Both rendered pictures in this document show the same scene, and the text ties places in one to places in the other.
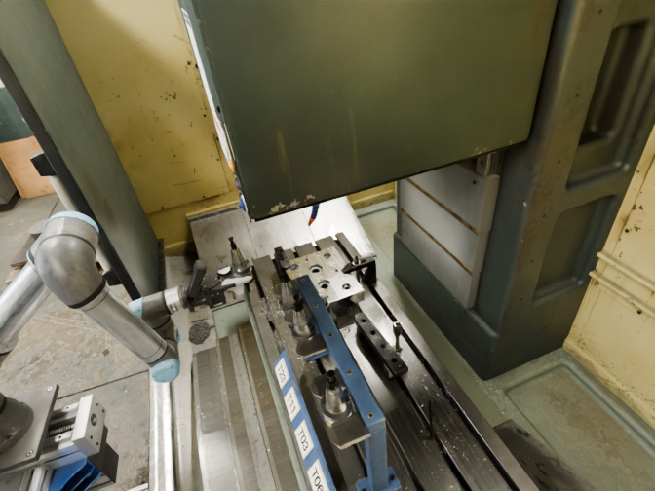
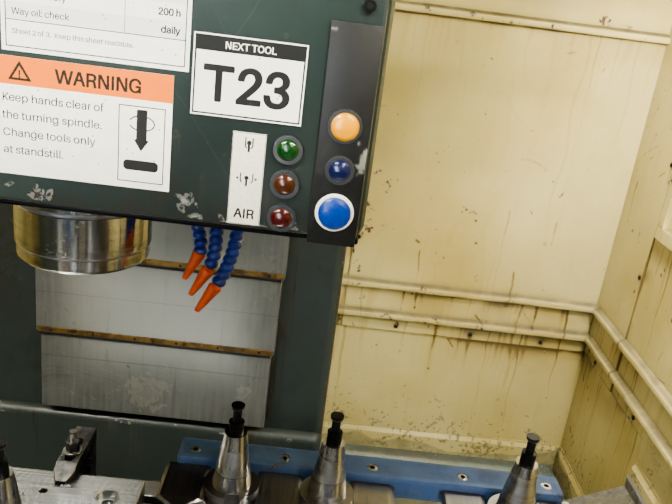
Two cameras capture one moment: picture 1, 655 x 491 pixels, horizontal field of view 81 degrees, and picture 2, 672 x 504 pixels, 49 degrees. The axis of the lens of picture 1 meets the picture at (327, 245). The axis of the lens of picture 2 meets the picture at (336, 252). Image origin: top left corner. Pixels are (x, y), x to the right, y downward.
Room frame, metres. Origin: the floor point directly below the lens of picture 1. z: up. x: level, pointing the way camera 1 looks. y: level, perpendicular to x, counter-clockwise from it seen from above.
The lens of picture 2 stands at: (0.49, 0.78, 1.78)
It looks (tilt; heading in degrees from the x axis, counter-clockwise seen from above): 20 degrees down; 284
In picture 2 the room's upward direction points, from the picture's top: 7 degrees clockwise
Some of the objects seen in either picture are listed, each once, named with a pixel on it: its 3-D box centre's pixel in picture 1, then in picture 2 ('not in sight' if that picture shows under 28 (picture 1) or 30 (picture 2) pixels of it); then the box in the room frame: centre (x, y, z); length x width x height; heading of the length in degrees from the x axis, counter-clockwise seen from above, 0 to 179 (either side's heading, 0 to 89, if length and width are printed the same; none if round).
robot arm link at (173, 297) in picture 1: (176, 300); not in sight; (0.86, 0.47, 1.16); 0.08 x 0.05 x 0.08; 16
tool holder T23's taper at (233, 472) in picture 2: (288, 288); (233, 456); (0.74, 0.12, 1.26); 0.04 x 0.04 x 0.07
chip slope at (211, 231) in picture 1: (286, 245); not in sight; (1.63, 0.22, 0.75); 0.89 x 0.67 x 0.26; 106
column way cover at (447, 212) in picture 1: (436, 216); (159, 299); (1.11, -0.40, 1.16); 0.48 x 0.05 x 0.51; 16
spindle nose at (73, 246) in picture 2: not in sight; (84, 205); (0.99, 0.03, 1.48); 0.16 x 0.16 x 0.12
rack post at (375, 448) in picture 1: (376, 458); not in sight; (0.38, -0.04, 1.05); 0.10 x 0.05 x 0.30; 106
